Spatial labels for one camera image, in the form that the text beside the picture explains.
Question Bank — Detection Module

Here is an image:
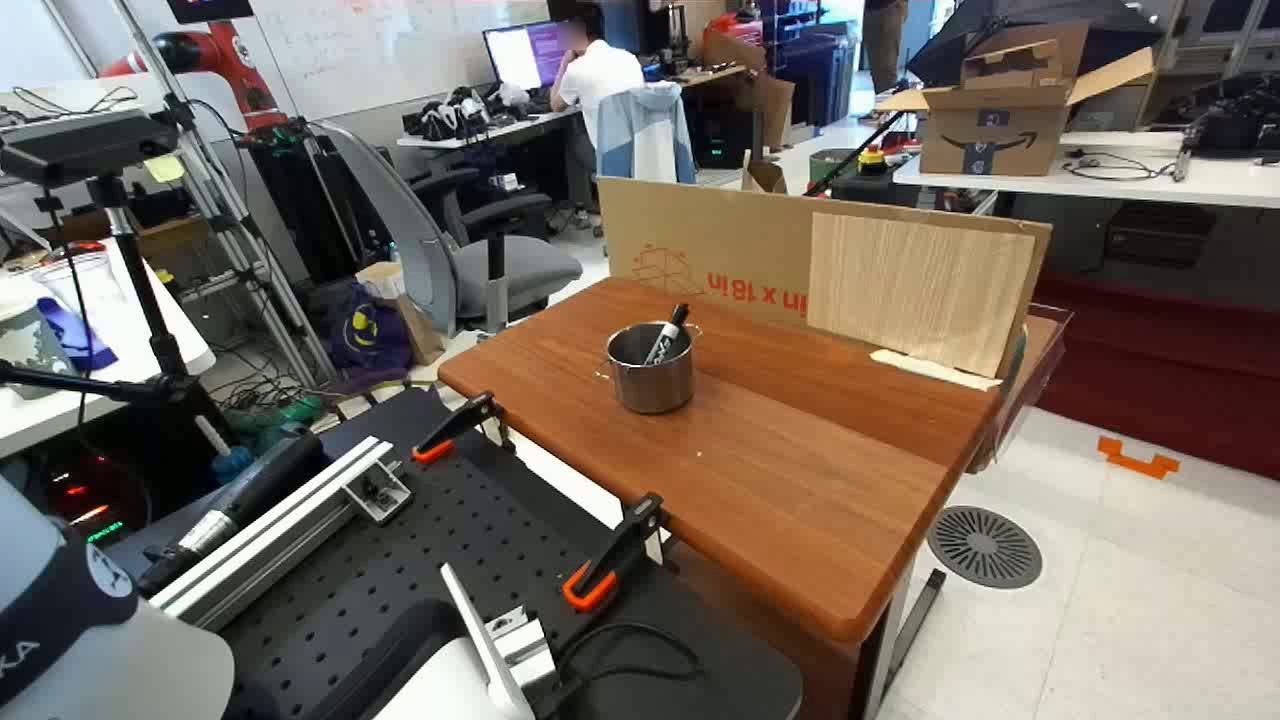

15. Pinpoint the black and white marker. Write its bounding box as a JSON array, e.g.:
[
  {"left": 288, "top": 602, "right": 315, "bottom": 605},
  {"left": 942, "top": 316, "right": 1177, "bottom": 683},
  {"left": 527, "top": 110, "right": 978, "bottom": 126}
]
[{"left": 643, "top": 300, "right": 694, "bottom": 369}]

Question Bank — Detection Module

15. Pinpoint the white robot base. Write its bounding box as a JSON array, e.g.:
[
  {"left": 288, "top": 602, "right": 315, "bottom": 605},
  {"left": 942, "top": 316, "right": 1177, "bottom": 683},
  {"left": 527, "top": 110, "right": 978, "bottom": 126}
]
[{"left": 369, "top": 633, "right": 540, "bottom": 720}]

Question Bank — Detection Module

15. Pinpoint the small grey metal pot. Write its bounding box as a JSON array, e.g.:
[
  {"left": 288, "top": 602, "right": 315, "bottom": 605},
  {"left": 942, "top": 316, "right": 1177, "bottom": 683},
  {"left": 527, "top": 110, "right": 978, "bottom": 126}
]
[{"left": 600, "top": 316, "right": 707, "bottom": 421}]

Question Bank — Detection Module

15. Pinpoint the brown cardboard panel red print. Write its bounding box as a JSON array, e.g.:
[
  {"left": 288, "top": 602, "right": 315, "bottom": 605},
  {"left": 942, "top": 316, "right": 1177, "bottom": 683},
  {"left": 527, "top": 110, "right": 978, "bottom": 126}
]
[{"left": 593, "top": 178, "right": 1055, "bottom": 338}]

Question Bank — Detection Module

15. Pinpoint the grey office chair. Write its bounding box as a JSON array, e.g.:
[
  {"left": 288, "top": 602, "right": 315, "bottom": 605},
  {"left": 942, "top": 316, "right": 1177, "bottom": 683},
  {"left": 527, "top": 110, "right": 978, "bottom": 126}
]
[{"left": 311, "top": 116, "right": 589, "bottom": 338}]

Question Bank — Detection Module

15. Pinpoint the brown wooden table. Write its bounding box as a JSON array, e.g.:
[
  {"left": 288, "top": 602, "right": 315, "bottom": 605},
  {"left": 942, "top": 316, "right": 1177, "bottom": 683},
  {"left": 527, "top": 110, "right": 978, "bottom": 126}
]
[{"left": 435, "top": 272, "right": 1075, "bottom": 720}]

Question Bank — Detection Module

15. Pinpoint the black orange bar clamp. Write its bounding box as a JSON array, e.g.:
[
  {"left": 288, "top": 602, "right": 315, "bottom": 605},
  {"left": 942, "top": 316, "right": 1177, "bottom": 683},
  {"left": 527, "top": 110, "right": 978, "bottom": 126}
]
[
  {"left": 557, "top": 494, "right": 676, "bottom": 616},
  {"left": 408, "top": 387, "right": 510, "bottom": 471}
]

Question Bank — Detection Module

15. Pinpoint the light blue jacket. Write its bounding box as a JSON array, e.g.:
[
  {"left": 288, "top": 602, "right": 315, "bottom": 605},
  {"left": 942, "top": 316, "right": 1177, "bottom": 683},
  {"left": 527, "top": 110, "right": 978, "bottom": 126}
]
[{"left": 593, "top": 81, "right": 700, "bottom": 189}]

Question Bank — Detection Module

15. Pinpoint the black perforated breadboard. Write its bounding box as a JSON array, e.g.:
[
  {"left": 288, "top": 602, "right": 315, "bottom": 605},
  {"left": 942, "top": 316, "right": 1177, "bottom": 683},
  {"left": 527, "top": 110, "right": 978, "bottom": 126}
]
[{"left": 102, "top": 386, "right": 808, "bottom": 720}]

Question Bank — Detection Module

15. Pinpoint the purple backpack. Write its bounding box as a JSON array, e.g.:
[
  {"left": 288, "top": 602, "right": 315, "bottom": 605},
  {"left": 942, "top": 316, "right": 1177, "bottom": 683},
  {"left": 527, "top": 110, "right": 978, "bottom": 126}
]
[{"left": 315, "top": 276, "right": 420, "bottom": 386}]

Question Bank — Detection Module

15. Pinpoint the light wooden board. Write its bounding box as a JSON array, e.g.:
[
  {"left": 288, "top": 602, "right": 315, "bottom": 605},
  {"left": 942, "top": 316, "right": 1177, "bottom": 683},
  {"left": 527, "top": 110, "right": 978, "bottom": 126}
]
[{"left": 805, "top": 210, "right": 1038, "bottom": 380}]

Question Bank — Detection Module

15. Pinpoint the seated person in white shirt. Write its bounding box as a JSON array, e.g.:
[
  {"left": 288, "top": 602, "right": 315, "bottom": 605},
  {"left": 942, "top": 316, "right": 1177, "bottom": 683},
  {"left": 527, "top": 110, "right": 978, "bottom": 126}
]
[{"left": 548, "top": 0, "right": 652, "bottom": 119}]

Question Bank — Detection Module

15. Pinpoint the computer monitor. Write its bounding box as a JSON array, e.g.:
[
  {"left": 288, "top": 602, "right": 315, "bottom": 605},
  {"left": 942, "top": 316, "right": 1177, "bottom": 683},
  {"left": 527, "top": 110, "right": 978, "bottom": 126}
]
[{"left": 478, "top": 18, "right": 574, "bottom": 97}]

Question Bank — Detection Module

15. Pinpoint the dark blue suitcase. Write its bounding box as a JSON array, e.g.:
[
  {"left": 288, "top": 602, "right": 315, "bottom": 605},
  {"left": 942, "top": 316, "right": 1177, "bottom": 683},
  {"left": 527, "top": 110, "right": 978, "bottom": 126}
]
[{"left": 771, "top": 18, "right": 855, "bottom": 133}]

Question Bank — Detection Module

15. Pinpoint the grey metal table leg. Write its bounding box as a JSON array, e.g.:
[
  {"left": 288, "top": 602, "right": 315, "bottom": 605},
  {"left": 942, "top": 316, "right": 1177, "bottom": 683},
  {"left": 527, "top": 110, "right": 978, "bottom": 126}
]
[{"left": 871, "top": 566, "right": 952, "bottom": 720}]

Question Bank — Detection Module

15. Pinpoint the round metal floor drain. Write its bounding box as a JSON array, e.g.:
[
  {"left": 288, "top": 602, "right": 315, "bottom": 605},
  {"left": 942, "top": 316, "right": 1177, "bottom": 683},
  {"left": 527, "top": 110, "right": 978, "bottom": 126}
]
[{"left": 922, "top": 503, "right": 1049, "bottom": 592}]

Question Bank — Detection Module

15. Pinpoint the whiteboard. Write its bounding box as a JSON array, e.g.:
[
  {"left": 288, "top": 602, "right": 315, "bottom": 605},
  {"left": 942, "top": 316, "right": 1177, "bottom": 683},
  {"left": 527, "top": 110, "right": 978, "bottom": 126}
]
[{"left": 243, "top": 0, "right": 557, "bottom": 119}]

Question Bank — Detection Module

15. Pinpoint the black cylinder with white tip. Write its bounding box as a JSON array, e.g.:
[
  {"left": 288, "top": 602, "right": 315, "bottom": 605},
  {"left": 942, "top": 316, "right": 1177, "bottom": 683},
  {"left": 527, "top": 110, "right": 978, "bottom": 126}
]
[{"left": 132, "top": 432, "right": 332, "bottom": 595}]

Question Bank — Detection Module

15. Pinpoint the open Amazon cardboard box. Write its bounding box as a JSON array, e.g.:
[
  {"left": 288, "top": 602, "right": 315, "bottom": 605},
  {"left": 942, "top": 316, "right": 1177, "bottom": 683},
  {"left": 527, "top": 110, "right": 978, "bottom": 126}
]
[{"left": 871, "top": 18, "right": 1159, "bottom": 182}]

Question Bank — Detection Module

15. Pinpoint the white side table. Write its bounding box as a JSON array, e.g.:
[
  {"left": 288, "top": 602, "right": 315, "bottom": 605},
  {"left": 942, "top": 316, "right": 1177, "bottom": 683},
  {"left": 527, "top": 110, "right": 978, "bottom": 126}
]
[{"left": 0, "top": 236, "right": 218, "bottom": 459}]

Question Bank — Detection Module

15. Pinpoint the blue cloth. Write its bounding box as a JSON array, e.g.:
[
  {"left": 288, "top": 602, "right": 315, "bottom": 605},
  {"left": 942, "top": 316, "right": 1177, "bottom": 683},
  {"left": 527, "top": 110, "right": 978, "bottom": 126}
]
[{"left": 33, "top": 292, "right": 118, "bottom": 377}]

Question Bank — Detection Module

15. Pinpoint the white desk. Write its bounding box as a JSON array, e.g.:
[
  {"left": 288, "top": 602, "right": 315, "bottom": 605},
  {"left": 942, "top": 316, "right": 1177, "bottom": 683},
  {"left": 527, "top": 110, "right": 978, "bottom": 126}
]
[{"left": 886, "top": 126, "right": 1280, "bottom": 215}]

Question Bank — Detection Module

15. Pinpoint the white and navy cap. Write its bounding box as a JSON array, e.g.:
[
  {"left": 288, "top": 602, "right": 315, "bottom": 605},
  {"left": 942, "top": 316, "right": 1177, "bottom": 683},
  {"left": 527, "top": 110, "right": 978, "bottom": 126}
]
[{"left": 0, "top": 477, "right": 239, "bottom": 720}]

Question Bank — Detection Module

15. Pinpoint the black bag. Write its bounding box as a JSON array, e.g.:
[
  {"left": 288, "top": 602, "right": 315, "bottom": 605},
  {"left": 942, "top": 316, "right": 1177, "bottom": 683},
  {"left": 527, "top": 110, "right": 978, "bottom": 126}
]
[{"left": 1177, "top": 74, "right": 1280, "bottom": 166}]

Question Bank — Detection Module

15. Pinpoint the black cable on breadboard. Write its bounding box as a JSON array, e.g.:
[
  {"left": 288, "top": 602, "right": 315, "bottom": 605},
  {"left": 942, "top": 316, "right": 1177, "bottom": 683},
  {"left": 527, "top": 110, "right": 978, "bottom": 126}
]
[{"left": 548, "top": 616, "right": 710, "bottom": 713}]

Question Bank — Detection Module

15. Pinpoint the silver metal bracket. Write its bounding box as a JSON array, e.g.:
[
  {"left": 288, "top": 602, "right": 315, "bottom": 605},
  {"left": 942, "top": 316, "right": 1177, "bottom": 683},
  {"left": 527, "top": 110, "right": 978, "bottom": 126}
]
[{"left": 435, "top": 559, "right": 561, "bottom": 720}]

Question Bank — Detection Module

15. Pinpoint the silver aluminium extrusion rail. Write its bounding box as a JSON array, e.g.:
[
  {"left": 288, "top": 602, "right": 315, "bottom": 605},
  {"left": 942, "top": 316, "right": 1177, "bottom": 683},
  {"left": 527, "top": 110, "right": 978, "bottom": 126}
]
[{"left": 142, "top": 432, "right": 416, "bottom": 633}]

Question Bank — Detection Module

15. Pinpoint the black camera tripod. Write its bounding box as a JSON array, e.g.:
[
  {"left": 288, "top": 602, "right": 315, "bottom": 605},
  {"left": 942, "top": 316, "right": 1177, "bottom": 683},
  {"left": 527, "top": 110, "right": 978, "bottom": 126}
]
[{"left": 0, "top": 173, "right": 249, "bottom": 471}]

